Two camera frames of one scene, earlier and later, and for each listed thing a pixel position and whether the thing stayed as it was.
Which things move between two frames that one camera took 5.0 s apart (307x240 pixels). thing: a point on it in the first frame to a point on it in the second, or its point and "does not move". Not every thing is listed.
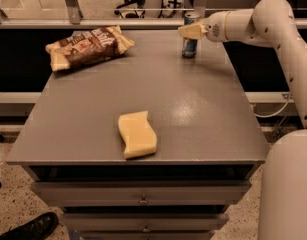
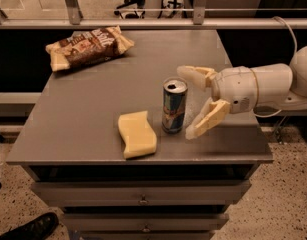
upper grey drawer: (145, 193) does not move
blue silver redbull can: (190, 45) to (175, 90)
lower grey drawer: (145, 222) does not move
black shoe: (40, 227) does not move
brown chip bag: (85, 47) does not move
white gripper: (215, 27) to (235, 88)
